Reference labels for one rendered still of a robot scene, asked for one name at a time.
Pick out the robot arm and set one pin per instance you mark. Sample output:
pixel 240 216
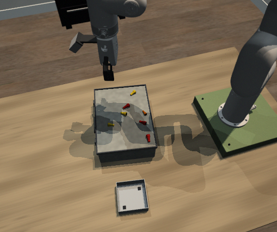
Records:
pixel 254 67

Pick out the grey rectangular case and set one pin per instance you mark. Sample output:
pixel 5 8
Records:
pixel 126 140

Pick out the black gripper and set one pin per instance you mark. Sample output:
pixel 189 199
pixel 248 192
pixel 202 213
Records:
pixel 108 50

